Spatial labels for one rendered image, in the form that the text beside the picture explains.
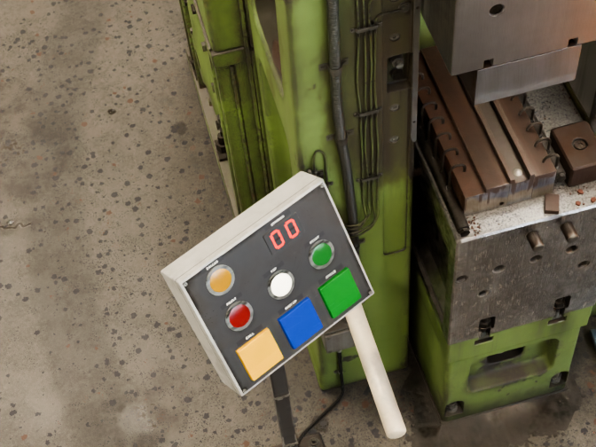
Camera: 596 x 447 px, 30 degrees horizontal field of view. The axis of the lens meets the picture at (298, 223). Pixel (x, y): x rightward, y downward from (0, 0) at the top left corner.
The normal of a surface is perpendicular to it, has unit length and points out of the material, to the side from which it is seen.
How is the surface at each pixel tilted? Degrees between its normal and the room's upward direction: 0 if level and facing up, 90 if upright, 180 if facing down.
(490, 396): 89
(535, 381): 89
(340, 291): 60
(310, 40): 90
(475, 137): 0
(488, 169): 0
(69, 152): 0
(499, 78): 90
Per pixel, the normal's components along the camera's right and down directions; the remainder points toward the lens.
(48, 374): -0.07, -0.57
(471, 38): 0.26, 0.78
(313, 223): 0.52, 0.23
